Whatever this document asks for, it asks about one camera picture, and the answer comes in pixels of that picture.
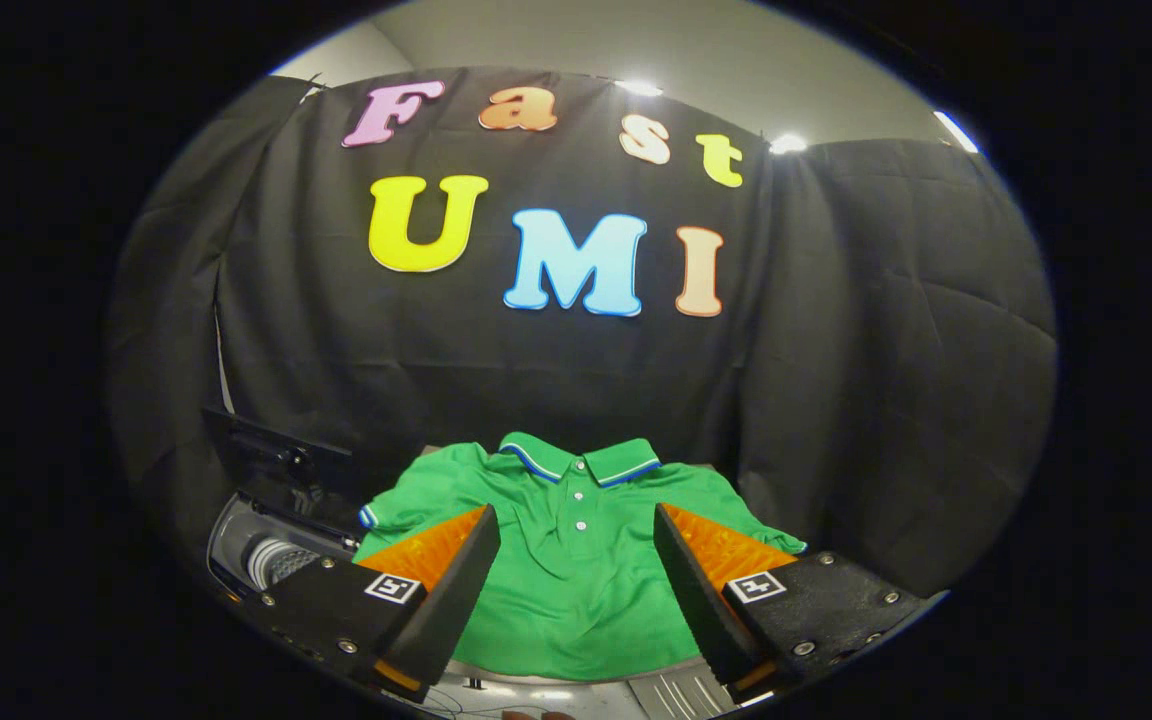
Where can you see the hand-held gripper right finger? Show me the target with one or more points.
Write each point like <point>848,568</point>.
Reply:
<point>696,600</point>

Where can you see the grey cabinet with black frame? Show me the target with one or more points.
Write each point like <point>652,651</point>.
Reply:
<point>681,695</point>

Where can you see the green polo shirt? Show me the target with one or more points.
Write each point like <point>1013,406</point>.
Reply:
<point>576,600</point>

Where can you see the ceiling light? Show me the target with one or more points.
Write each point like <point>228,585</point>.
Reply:
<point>639,88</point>
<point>788,143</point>
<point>954,130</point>

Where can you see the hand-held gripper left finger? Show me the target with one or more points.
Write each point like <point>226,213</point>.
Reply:
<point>456,600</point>

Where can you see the black backdrop cloth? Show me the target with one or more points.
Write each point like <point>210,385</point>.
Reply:
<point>436,370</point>

